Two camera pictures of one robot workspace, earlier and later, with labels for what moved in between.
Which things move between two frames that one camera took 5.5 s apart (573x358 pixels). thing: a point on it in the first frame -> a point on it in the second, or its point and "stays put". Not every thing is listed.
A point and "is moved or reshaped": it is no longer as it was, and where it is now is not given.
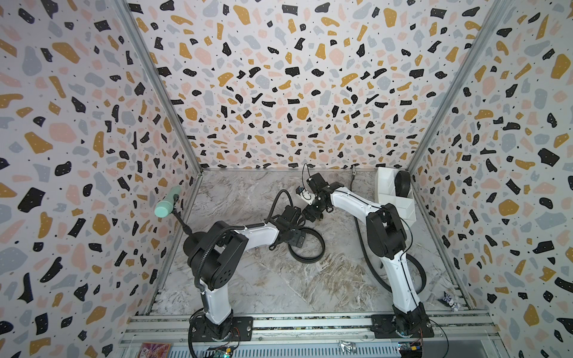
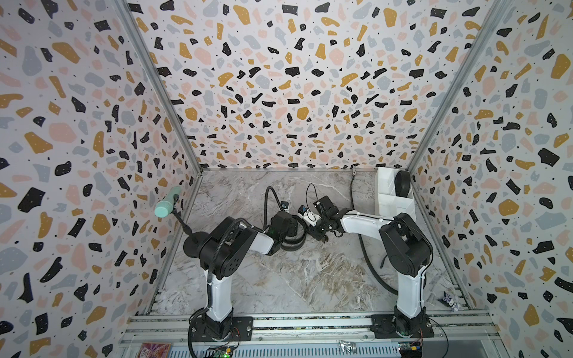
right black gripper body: [315, 209] -> [321, 229]
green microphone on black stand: [192, 241] stays put
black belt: [402, 183] stays put
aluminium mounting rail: [471, 329] stays put
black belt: [368, 260] stays put
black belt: [311, 259] is moved or reshaped
